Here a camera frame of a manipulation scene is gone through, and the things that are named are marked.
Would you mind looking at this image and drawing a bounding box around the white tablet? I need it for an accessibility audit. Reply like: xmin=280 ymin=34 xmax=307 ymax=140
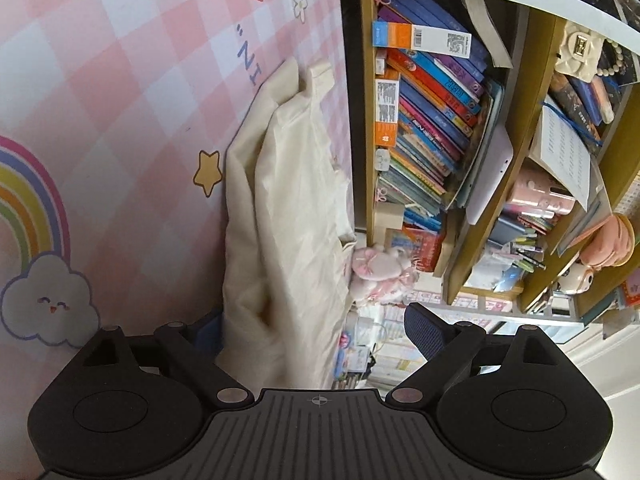
xmin=465 ymin=124 xmax=513 ymax=226

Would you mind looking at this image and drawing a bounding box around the pink mug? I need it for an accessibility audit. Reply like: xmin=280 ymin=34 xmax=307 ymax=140
xmin=506 ymin=165 xmax=575 ymax=218

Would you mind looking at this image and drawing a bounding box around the wooden bookshelf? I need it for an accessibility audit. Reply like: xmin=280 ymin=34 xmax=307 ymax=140
xmin=337 ymin=0 xmax=640 ymax=326

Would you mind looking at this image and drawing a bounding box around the pink checkered tablecloth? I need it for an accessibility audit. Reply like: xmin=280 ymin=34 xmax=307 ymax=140
xmin=0 ymin=0 xmax=356 ymax=480

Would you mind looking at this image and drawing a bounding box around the pink plush toy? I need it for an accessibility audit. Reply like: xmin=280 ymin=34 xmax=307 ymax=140
xmin=349 ymin=245 xmax=419 ymax=306

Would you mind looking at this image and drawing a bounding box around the cream t-shirt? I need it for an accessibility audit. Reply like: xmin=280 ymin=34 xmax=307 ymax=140
xmin=217 ymin=58 xmax=356 ymax=393

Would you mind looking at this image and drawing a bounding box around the white orange toothpaste box upright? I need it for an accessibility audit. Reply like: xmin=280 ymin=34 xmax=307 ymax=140
xmin=372 ymin=20 xmax=472 ymax=58

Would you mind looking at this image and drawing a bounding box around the row of colourful books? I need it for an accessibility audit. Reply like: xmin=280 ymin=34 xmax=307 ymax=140
xmin=372 ymin=0 xmax=512 ymax=273

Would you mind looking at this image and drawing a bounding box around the white orange box lying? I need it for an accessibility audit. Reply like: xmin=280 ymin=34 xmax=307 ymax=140
xmin=374 ymin=79 xmax=399 ymax=148

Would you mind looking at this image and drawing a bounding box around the pink haired doll figure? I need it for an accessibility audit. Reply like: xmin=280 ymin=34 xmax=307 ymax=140
xmin=552 ymin=214 xmax=636 ymax=296

